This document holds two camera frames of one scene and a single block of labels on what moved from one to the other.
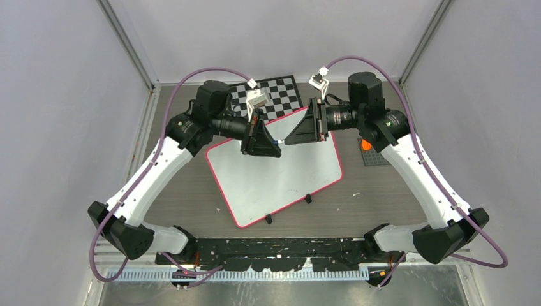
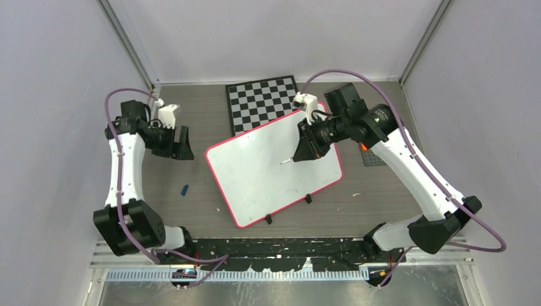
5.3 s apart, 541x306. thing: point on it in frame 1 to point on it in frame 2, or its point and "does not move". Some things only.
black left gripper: [258, 139] to [183, 151]
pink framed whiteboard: [254, 187] does not move
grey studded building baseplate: [371, 157] does not move
